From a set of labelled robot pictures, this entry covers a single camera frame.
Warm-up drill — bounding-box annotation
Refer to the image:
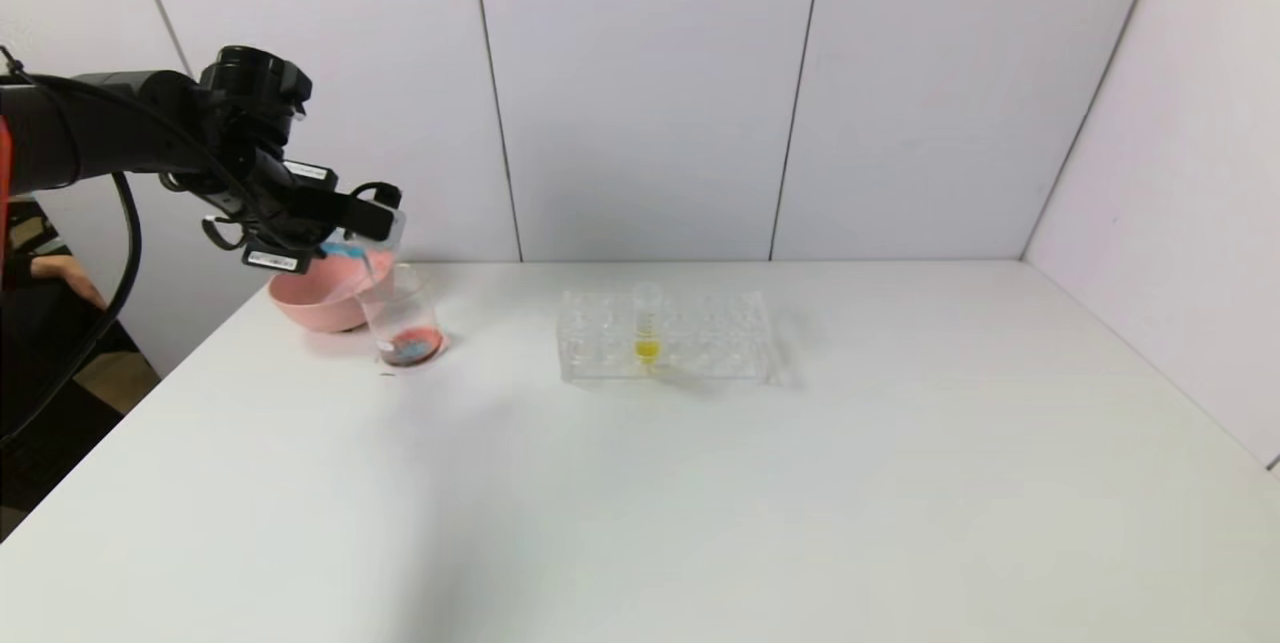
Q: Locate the bare person hand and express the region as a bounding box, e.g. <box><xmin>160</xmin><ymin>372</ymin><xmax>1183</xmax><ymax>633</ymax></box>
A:
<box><xmin>30</xmin><ymin>255</ymin><xmax>108</xmax><ymax>312</ymax></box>

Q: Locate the test tube with blue pigment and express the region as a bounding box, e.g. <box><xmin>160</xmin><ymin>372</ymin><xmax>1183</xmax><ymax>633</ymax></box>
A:
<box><xmin>318</xmin><ymin>231</ymin><xmax>403</xmax><ymax>272</ymax></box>

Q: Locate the test tube with yellow pigment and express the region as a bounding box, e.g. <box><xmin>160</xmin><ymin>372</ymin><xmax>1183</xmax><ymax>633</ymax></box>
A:
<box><xmin>633</xmin><ymin>284</ymin><xmax>664</xmax><ymax>367</ymax></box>

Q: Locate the clear acrylic test tube rack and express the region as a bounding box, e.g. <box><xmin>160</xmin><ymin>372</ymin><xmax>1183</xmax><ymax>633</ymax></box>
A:
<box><xmin>557</xmin><ymin>289</ymin><xmax>774</xmax><ymax>387</ymax></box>

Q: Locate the seated person in black clothing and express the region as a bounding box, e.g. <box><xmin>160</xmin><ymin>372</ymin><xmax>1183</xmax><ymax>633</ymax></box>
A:
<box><xmin>0</xmin><ymin>258</ymin><xmax>141</xmax><ymax>424</ymax></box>

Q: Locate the pink plastic bowl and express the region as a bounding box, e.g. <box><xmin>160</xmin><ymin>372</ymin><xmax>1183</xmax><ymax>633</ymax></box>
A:
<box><xmin>267</xmin><ymin>245</ymin><xmax>397</xmax><ymax>334</ymax></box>

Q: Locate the clear glass beaker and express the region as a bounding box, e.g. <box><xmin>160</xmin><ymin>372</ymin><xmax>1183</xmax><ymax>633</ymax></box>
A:
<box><xmin>357</xmin><ymin>264</ymin><xmax>447</xmax><ymax>370</ymax></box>

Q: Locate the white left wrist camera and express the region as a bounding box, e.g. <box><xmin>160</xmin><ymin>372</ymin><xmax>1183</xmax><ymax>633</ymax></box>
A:
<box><xmin>350</xmin><ymin>181</ymin><xmax>409</xmax><ymax>246</ymax></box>

